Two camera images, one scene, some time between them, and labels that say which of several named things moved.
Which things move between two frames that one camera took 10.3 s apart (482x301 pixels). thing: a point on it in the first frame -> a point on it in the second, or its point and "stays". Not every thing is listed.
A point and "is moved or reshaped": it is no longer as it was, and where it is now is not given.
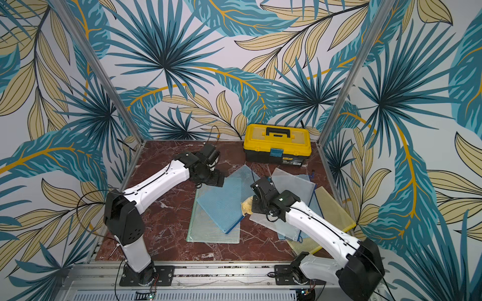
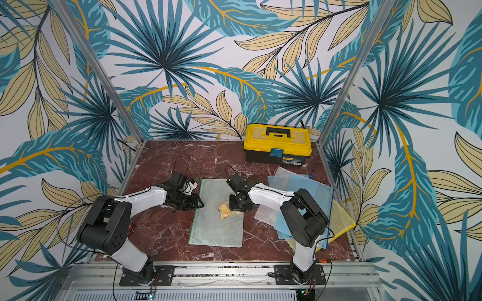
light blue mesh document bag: (223, 204) -> (319, 193)
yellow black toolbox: (277, 144) stays
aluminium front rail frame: (101, 281) stays
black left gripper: (214, 181) -> (194, 203)
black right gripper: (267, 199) -> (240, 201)
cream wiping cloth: (246, 205) is moved or reshaped
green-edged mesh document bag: (203, 227) stays
